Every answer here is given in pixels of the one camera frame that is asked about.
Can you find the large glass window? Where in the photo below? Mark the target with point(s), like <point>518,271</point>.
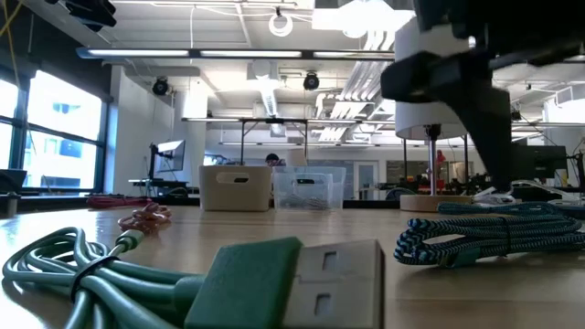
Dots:
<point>64,105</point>

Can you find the long linear ceiling light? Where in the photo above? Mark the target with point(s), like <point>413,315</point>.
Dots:
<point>137,53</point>

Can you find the silver monitor on stand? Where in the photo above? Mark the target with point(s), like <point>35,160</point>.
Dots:
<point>171,157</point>

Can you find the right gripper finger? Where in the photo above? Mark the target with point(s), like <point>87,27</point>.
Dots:
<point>491,141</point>

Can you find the white shade table lamp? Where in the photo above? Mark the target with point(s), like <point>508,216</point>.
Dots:
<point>411,119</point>

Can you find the black round ceiling fixture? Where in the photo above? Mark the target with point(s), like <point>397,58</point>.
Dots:
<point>311,81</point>
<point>160,86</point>

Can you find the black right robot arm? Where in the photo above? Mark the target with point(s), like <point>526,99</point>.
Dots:
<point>525,27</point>

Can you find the glass door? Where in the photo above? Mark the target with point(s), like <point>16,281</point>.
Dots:
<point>365,183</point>

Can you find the beige plastic bin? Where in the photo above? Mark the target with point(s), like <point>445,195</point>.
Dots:
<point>219,196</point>

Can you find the person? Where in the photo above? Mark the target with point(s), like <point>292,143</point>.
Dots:
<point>273,159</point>

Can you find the black computer monitor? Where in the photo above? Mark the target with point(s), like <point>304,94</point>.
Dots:
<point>539,162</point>

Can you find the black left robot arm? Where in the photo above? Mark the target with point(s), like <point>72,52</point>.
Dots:
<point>91,11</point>

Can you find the clear plastic bin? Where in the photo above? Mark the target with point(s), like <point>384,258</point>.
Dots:
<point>338,183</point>

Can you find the red distant object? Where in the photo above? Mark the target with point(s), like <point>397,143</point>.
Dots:
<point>440,156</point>

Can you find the white ceiling air duct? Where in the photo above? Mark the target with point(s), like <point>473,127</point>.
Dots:
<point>267,91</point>

